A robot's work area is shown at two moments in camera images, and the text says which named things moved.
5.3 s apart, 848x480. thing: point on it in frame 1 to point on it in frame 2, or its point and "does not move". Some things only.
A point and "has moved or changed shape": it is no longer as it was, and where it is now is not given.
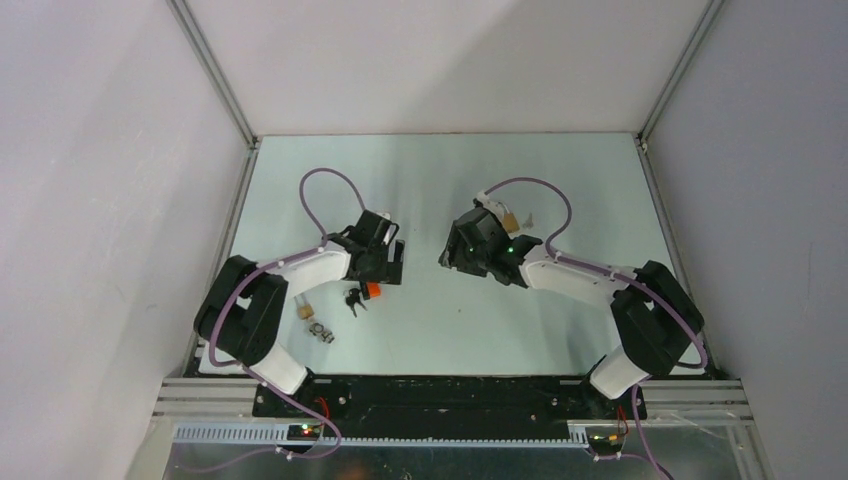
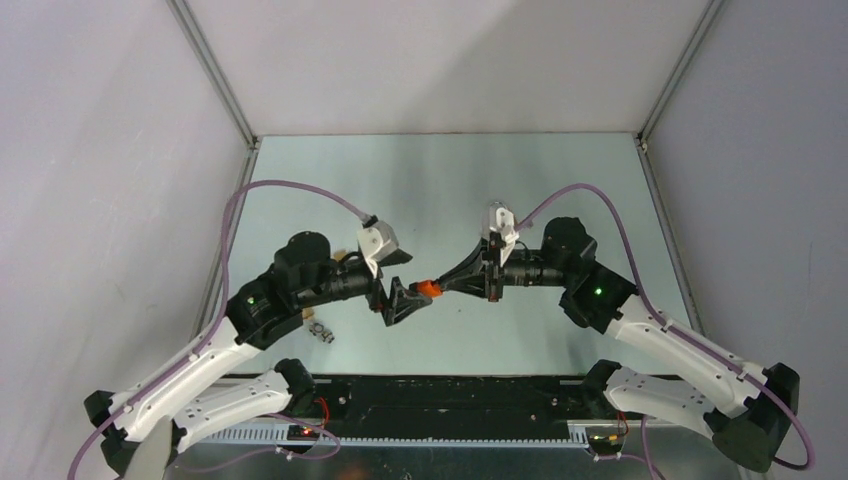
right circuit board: (605, 441) does not move
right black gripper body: (460, 254) to (494, 272)
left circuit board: (303, 432) does not move
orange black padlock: (373, 288) has moved or changed shape
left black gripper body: (388, 272) to (377, 297)
